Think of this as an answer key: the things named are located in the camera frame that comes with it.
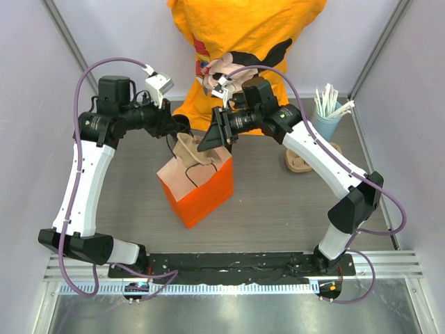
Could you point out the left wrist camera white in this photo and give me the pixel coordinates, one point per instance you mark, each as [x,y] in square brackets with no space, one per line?
[157,85]

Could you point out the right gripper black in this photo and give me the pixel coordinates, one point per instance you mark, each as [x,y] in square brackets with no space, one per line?
[220,132]

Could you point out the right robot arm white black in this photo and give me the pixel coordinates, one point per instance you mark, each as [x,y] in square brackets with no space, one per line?
[259,109]

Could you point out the pulp cup carrier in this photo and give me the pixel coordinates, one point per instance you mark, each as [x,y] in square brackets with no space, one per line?
[297,164]
[186,149]

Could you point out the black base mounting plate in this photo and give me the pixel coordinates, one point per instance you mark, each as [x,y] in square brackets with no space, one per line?
[277,268]

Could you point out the aluminium frame rail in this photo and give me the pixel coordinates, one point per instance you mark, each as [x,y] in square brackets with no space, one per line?
[65,33]

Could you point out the orange paper bag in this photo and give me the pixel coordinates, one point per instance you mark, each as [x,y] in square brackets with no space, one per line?
[194,192]

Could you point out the orange cartoon mouse cloth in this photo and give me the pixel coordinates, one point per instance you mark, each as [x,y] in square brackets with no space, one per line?
[243,38]

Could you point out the light blue straw holder cup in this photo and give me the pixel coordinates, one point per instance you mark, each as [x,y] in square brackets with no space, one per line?
[324,127]

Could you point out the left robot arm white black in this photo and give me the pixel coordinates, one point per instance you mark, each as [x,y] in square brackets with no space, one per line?
[117,109]

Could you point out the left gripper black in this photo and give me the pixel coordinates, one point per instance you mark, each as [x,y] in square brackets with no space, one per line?
[164,122]

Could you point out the white slotted cable duct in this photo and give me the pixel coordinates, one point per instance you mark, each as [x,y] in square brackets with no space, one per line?
[124,287]

